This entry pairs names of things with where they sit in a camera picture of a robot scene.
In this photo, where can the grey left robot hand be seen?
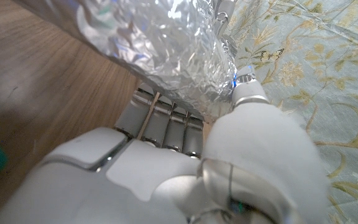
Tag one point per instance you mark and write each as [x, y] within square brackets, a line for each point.
[224, 15]

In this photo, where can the floral printed backdrop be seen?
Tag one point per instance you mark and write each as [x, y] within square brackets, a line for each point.
[315, 77]

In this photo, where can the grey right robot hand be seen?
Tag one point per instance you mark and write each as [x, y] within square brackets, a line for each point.
[253, 155]

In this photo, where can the aluminum foil roll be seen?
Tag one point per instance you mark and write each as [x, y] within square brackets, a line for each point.
[154, 43]

